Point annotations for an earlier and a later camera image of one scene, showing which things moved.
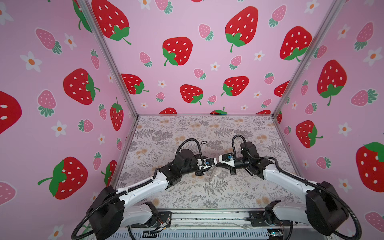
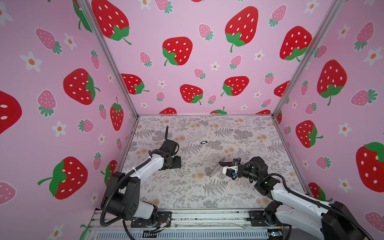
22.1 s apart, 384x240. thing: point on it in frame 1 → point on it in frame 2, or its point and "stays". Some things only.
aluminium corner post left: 110,54 stays
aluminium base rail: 217,224 stays
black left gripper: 195,157 → 178,162
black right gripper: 227,167 stays
